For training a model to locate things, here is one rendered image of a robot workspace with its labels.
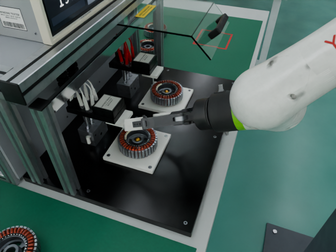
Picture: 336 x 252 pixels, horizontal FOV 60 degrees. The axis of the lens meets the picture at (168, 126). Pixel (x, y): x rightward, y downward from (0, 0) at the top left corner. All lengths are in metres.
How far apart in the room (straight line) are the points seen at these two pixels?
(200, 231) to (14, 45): 0.58
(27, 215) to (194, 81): 0.71
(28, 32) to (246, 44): 1.02
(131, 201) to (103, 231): 0.09
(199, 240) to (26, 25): 0.59
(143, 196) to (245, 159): 1.22
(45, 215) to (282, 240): 1.17
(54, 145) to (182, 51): 0.85
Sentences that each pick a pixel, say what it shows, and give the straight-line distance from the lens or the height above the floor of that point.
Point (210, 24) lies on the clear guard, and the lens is 0.88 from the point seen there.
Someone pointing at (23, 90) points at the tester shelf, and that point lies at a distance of 0.57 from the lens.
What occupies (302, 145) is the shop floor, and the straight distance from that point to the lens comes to 2.10.
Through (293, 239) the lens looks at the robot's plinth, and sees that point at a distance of 1.65.
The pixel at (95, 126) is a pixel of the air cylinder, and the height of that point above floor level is 0.82.
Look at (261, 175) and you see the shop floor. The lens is 1.84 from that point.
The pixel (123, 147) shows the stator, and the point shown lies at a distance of 0.81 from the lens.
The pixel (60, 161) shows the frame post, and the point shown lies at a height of 0.90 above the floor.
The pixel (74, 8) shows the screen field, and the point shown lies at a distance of 0.71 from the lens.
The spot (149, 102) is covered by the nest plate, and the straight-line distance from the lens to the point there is 0.99.
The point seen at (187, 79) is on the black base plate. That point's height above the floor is 0.77.
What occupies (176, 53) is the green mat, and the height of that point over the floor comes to 0.75.
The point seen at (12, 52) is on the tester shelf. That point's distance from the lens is 0.66.
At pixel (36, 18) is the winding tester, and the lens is 0.64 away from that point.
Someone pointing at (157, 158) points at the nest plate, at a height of 0.78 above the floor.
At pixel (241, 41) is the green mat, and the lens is 1.47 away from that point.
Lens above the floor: 1.40
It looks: 43 degrees down
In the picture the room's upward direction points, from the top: straight up
